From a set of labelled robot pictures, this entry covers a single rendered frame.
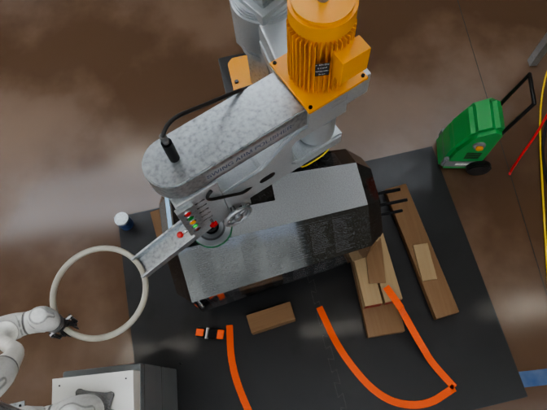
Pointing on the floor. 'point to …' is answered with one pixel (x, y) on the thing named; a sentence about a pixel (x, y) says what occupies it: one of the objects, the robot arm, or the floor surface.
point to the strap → (356, 365)
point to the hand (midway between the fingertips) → (71, 329)
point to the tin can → (124, 221)
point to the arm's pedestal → (156, 386)
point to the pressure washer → (477, 133)
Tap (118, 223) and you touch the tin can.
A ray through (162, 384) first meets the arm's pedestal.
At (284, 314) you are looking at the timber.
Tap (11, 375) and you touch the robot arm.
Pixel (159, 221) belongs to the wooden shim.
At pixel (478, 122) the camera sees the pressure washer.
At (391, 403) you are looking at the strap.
